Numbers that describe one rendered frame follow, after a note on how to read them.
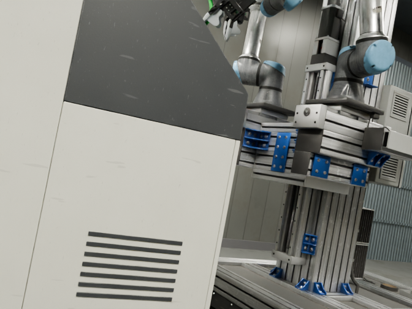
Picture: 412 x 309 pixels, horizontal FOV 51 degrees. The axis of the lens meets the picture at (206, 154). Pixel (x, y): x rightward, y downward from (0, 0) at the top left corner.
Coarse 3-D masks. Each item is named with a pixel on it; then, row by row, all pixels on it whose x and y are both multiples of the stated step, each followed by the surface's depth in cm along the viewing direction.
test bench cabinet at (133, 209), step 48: (96, 144) 127; (144, 144) 133; (192, 144) 139; (48, 192) 123; (96, 192) 128; (144, 192) 134; (192, 192) 140; (48, 240) 123; (96, 240) 128; (144, 240) 134; (192, 240) 140; (48, 288) 124; (96, 288) 129; (144, 288) 134; (192, 288) 141
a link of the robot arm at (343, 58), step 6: (342, 48) 176; (348, 48) 173; (354, 48) 172; (342, 54) 175; (348, 54) 172; (342, 60) 174; (348, 60) 170; (342, 66) 174; (348, 66) 170; (336, 72) 177; (342, 72) 174; (348, 72) 172; (360, 78) 173
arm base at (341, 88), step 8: (336, 80) 176; (344, 80) 173; (352, 80) 172; (360, 80) 173; (336, 88) 174; (344, 88) 172; (352, 88) 171; (360, 88) 173; (328, 96) 176; (336, 96) 172; (344, 96) 170; (352, 96) 170; (360, 96) 172
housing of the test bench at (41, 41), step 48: (0, 0) 116; (48, 0) 120; (0, 48) 116; (48, 48) 121; (0, 96) 117; (48, 96) 121; (0, 144) 117; (48, 144) 122; (0, 192) 118; (0, 240) 118; (0, 288) 119
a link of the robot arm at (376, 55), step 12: (360, 0) 163; (372, 0) 160; (360, 12) 163; (372, 12) 160; (360, 24) 164; (372, 24) 160; (360, 36) 163; (372, 36) 159; (384, 36) 159; (360, 48) 162; (372, 48) 157; (384, 48) 158; (360, 60) 162; (372, 60) 157; (384, 60) 159; (360, 72) 166; (372, 72) 162
